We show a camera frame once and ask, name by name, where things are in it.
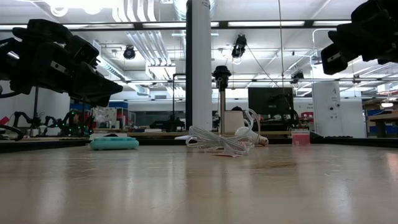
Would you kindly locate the wooden base lamp black socket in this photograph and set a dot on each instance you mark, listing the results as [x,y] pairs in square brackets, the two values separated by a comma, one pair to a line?
[222,77]

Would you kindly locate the white lampshade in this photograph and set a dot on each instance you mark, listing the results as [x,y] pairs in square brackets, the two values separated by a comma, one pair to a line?
[234,121]

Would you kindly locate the wooden workbench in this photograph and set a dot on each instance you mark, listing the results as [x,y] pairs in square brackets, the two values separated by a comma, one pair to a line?
[385,116]

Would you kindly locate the pink plastic cup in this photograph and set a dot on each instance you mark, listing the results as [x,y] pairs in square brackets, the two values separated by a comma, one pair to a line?
[300,138]

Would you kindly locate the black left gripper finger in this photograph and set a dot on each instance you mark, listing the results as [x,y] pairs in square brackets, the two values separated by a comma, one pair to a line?
[93,87]

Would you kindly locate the black monitor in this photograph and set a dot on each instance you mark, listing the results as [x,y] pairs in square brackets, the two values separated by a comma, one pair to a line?
[261,99]

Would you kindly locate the teal flat dish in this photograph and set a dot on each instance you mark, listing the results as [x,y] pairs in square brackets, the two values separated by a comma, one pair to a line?
[114,143]

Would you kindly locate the black aluminium table frame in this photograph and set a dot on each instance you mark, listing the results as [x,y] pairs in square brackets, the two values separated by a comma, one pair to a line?
[46,144]

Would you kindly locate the blue storage bin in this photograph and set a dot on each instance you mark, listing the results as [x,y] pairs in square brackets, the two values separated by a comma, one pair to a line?
[118,104]

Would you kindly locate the background black robot arm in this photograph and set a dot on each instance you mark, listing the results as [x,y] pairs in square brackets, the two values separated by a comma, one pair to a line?
[66,124]
[31,119]

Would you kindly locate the black ceiling camera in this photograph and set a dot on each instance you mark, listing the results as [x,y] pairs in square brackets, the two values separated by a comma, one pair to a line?
[297,75]
[129,53]
[240,45]

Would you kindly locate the black metal rig frame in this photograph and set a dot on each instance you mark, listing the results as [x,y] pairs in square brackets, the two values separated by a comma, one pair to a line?
[36,105]

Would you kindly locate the beige desk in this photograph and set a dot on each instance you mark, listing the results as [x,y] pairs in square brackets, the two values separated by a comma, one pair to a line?
[280,133]

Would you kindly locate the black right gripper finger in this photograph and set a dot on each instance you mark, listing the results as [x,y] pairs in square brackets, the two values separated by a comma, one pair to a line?
[334,60]

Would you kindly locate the white lightbulb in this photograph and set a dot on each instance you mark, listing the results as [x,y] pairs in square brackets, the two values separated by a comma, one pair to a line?
[248,133]

